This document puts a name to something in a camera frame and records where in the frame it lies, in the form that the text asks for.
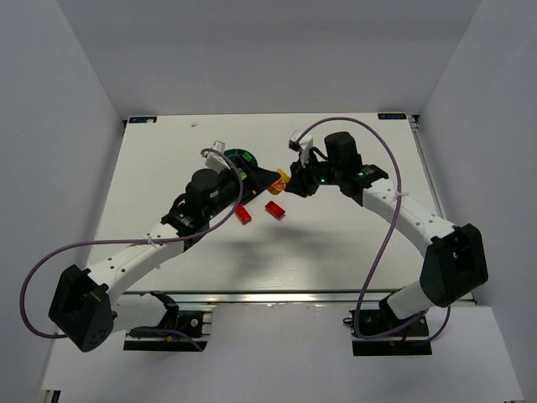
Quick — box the yellow orange lego figure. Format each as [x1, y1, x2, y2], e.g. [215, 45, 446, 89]
[267, 169, 290, 196]

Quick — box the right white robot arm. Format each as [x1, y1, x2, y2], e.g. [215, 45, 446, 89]
[285, 131, 488, 325]

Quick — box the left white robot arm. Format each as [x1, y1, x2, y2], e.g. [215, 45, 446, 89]
[49, 158, 280, 353]

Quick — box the left red lego brick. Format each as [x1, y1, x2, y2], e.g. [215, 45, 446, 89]
[235, 205, 252, 225]

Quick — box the red lego brick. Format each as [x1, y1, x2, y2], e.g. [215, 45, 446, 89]
[265, 201, 286, 220]
[235, 205, 252, 225]

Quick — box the right red lego brick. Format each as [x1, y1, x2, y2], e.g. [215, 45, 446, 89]
[265, 201, 286, 220]

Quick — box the teal round divided container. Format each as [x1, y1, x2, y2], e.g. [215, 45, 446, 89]
[224, 148, 258, 166]

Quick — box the right blue corner label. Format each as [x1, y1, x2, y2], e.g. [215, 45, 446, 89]
[377, 113, 407, 120]

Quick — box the blue corner label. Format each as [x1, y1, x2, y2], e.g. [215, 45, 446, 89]
[128, 116, 157, 124]
[377, 113, 407, 120]

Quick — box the left blue corner label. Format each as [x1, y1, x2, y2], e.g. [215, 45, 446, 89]
[128, 116, 157, 124]

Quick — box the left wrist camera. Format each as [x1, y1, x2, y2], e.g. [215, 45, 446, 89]
[201, 140, 230, 173]

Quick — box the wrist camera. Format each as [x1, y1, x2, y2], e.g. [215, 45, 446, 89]
[288, 130, 313, 167]
[201, 140, 230, 173]

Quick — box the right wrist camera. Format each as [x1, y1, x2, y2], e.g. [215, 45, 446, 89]
[288, 130, 313, 167]

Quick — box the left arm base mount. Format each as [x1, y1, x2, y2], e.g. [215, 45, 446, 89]
[123, 307, 212, 353]

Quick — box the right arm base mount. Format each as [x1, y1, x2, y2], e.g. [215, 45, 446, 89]
[342, 309, 432, 357]

